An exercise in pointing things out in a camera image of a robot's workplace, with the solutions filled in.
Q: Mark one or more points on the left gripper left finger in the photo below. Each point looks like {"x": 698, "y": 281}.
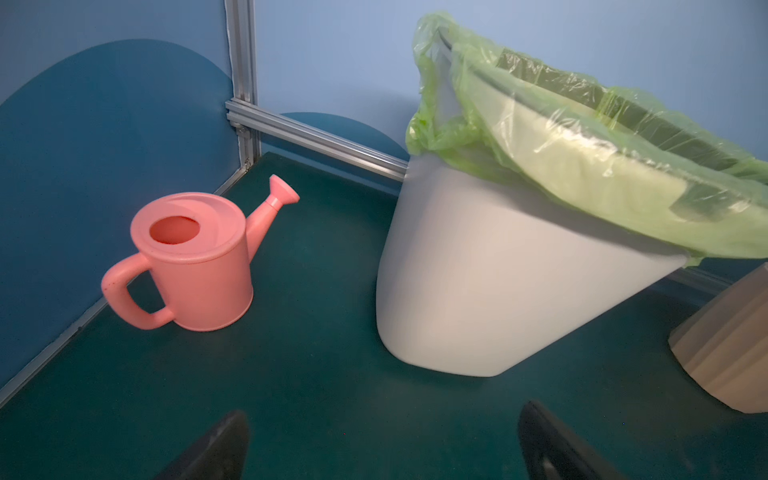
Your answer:
{"x": 220, "y": 453}

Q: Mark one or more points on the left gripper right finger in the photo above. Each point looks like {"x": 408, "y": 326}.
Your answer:
{"x": 551, "y": 450}

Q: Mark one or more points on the white plastic waste bin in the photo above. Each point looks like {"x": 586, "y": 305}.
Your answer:
{"x": 477, "y": 275}

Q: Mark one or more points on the green bin liner bag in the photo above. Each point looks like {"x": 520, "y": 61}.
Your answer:
{"x": 611, "y": 152}

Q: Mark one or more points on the terracotta ribbed flower pot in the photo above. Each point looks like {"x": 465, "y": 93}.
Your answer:
{"x": 723, "y": 346}

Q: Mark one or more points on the pink watering can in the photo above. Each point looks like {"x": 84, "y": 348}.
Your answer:
{"x": 198, "y": 249}

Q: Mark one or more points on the aluminium back frame rail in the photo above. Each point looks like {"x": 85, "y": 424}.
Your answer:
{"x": 255, "y": 118}

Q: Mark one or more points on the left aluminium frame post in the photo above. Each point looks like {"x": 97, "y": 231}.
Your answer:
{"x": 241, "y": 34}

